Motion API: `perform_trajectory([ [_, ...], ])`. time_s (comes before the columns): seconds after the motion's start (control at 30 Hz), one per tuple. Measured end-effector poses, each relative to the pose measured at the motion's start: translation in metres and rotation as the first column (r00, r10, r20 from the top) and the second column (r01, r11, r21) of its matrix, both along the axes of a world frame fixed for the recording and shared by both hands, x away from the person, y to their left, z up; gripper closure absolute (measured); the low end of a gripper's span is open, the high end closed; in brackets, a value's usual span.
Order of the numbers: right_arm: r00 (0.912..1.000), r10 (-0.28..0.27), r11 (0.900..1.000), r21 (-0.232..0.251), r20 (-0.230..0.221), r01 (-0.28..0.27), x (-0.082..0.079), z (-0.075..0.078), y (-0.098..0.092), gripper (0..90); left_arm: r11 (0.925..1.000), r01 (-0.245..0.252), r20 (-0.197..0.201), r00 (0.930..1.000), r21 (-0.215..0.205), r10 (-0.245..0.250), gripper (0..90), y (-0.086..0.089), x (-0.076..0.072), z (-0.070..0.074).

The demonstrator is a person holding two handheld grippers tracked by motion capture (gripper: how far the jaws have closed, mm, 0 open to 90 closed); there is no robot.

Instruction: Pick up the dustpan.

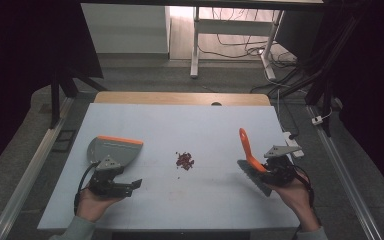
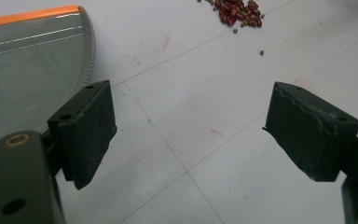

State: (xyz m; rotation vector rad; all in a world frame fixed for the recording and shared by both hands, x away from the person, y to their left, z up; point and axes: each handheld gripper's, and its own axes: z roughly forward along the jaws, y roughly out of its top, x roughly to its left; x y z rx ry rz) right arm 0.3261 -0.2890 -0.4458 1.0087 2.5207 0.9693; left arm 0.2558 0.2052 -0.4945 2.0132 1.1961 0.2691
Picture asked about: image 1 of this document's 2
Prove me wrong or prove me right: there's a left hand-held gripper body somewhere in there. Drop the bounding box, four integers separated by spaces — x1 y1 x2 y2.
88 156 125 198

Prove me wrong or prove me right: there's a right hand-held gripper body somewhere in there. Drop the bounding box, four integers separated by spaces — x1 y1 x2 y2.
263 144 303 186

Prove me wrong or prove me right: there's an orange-handled grey brush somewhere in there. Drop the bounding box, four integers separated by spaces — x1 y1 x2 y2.
236 127 274 198

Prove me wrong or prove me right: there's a grey dustpan with orange edge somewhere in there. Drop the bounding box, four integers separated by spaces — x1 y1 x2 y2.
86 134 144 169

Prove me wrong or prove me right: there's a pile of red beans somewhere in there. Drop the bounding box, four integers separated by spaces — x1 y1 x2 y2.
175 151 196 172

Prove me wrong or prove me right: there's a person's right hand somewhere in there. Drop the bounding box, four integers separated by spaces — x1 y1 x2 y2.
266 170 314 218

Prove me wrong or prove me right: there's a person's left hand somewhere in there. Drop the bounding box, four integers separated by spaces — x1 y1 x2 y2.
75 187 124 223

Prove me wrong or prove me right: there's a white power strip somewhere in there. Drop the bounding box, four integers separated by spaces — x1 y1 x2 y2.
282 131 305 159

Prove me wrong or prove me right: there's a pale blue table mat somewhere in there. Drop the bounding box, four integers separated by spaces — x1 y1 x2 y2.
37 102 302 232

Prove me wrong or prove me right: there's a black metal stand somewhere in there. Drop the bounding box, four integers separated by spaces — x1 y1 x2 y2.
48 64 110 130
250 9 364 138

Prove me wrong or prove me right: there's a wooden table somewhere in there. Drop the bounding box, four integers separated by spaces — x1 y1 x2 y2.
94 91 272 107

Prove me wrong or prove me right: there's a dark curtain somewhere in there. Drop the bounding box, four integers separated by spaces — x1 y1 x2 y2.
0 0 104 181
319 0 384 194

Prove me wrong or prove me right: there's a white cabinet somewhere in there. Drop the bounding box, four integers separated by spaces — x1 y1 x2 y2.
80 3 171 55

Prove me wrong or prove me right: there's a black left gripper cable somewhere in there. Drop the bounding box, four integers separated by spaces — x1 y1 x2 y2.
73 161 100 216

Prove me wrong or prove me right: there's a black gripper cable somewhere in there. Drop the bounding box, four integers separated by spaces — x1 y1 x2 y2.
289 164 316 209
73 161 100 216

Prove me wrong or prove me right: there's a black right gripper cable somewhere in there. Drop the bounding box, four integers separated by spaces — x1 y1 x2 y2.
289 164 316 209

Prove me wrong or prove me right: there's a black floor frame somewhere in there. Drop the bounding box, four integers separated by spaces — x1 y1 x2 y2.
51 129 78 154

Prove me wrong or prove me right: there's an aluminium rail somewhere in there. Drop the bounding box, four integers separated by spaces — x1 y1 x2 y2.
0 96 77 240
305 104 383 240

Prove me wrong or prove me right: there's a tangle of floor cables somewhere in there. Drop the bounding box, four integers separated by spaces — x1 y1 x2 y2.
198 7 298 69

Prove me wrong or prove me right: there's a white desk frame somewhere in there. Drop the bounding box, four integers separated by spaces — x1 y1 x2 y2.
189 6 285 81

